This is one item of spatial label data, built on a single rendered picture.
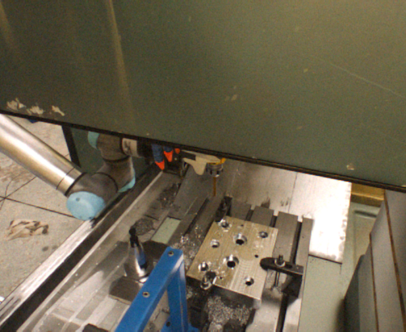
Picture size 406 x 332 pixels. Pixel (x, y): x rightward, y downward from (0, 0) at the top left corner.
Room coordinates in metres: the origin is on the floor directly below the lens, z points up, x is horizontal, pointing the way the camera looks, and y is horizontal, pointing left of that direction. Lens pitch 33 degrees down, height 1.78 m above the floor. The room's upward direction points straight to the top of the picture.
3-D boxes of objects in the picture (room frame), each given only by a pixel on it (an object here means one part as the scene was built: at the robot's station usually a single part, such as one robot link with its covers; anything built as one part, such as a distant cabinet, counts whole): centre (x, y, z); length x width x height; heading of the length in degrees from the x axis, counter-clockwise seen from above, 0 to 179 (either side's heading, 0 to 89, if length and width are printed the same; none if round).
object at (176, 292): (0.48, 0.09, 1.05); 0.10 x 0.05 x 0.30; 69
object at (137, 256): (0.45, 0.16, 1.26); 0.04 x 0.04 x 0.07
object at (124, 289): (0.40, 0.18, 1.21); 0.07 x 0.05 x 0.01; 69
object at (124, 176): (0.71, 0.26, 1.29); 0.11 x 0.08 x 0.11; 164
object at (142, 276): (0.45, 0.16, 1.21); 0.06 x 0.06 x 0.03
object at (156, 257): (0.50, 0.14, 1.21); 0.07 x 0.05 x 0.01; 69
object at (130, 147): (0.69, 0.19, 1.39); 0.08 x 0.05 x 0.08; 159
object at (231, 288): (0.69, -0.08, 0.97); 0.29 x 0.23 x 0.05; 159
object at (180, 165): (0.67, 0.11, 1.38); 0.12 x 0.08 x 0.09; 69
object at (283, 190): (1.25, -0.24, 0.75); 0.89 x 0.67 x 0.26; 69
